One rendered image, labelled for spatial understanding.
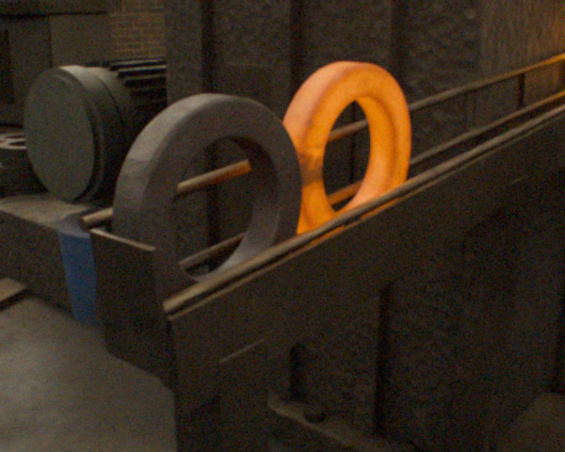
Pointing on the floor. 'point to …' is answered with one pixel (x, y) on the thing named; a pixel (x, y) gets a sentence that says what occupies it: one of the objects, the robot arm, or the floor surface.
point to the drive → (72, 163)
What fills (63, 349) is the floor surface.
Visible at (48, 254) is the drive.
